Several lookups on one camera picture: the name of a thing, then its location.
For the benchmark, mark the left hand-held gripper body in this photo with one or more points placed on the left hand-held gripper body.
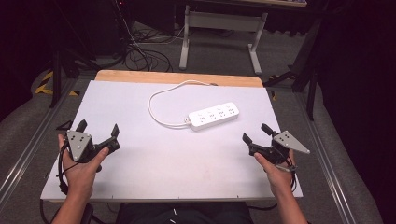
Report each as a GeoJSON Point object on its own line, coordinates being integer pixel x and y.
{"type": "Point", "coordinates": [81, 146]}

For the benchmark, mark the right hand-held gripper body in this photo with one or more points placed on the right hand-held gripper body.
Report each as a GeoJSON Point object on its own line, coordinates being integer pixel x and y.
{"type": "Point", "coordinates": [280, 146]}

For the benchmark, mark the person's left hand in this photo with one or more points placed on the person's left hand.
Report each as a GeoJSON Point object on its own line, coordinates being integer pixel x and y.
{"type": "Point", "coordinates": [81, 174]}

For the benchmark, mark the person's right hand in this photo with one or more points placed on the person's right hand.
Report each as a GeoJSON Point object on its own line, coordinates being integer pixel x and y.
{"type": "Point", "coordinates": [275, 175]}

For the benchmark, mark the white power strip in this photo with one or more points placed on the white power strip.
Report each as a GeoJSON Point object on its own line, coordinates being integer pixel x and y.
{"type": "Point", "coordinates": [213, 115]}

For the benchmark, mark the wooden table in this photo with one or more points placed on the wooden table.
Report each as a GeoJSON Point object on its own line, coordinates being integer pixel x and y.
{"type": "Point", "coordinates": [140, 76]}

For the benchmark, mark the white board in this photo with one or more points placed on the white board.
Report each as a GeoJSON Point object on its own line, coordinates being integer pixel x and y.
{"type": "Point", "coordinates": [174, 161]}

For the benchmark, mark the black stand leg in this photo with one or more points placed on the black stand leg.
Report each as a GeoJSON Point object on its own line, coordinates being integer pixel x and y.
{"type": "Point", "coordinates": [308, 71]}

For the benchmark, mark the black tripod stand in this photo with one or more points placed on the black tripod stand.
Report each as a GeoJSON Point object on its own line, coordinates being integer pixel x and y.
{"type": "Point", "coordinates": [62, 56]}

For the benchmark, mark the person's dark trousers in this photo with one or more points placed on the person's dark trousers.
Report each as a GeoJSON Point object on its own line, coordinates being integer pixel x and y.
{"type": "Point", "coordinates": [183, 214]}

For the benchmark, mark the aluminium rail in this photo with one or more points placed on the aluminium rail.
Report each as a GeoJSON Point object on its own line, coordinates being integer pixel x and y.
{"type": "Point", "coordinates": [330, 168]}
{"type": "Point", "coordinates": [31, 149]}

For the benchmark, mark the white metal desk frame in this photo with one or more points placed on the white metal desk frame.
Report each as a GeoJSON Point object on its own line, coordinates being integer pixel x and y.
{"type": "Point", "coordinates": [224, 21]}

